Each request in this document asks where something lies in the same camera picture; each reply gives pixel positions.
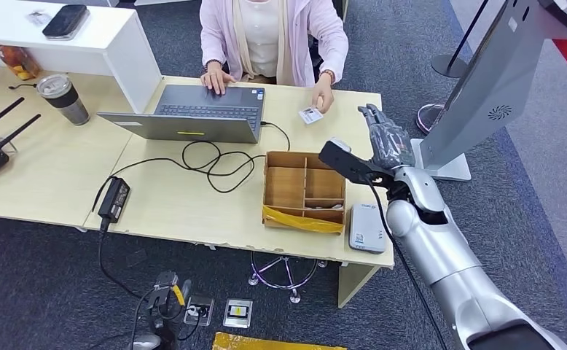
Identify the person's left hand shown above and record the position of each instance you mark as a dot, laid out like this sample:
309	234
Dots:
323	94

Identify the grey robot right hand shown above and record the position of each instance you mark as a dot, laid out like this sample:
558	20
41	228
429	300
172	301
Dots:
389	145

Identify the person's right hand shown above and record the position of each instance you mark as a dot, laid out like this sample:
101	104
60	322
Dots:
215	81

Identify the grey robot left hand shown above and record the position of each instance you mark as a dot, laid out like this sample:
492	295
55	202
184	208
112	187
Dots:
167	328

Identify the white ID card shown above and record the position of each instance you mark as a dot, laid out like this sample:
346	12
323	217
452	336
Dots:
310	116

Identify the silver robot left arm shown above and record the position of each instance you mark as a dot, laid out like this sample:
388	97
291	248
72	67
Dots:
144	341

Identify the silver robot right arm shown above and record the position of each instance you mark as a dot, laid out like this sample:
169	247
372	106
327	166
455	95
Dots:
438	251

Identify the person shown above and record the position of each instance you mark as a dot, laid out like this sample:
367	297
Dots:
307	29

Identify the white card reader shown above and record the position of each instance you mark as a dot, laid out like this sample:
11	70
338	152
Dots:
366	229

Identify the white card stack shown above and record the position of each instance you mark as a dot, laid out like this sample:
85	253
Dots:
327	207

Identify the steel floor socket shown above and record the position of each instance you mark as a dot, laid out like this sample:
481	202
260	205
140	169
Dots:
199	310

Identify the black office chair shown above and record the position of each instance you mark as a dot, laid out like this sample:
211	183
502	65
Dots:
316	58

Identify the chrome stanchion base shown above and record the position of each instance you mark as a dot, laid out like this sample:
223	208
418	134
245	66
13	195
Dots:
428	120

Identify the grey laptop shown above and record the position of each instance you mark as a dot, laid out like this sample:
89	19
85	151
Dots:
206	128

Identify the steel floor box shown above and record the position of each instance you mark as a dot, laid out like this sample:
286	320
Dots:
238	313

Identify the yellow tape sheet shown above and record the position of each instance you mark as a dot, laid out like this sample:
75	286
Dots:
264	343

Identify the wooden divided box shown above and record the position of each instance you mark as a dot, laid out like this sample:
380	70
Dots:
283	186

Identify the white desk shelf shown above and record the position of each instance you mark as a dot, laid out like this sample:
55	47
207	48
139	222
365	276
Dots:
109	43

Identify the chrome stool base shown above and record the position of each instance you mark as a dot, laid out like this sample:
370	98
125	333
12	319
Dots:
288	285

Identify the silver kiosk stand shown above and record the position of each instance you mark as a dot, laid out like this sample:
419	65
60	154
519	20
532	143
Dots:
496	72

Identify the black power adapter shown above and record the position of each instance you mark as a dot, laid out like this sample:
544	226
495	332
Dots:
114	199

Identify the steel tumbler with lid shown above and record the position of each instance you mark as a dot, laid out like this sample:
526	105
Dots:
66	104

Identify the black phone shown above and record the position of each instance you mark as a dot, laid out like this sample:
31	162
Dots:
65	21

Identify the clear plastic wrapper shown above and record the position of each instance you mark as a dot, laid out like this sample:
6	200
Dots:
38	18

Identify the orange snack bag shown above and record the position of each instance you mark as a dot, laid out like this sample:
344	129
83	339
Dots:
19	63

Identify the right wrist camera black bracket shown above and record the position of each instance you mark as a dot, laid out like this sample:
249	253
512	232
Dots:
348	166

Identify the wrist camera black bracket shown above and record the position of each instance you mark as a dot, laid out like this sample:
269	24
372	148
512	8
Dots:
166	281
348	166

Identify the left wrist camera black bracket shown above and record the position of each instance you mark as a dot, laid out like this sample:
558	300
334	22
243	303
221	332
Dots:
166	281

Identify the black stanchion post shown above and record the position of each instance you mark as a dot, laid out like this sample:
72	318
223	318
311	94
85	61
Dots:
450	66

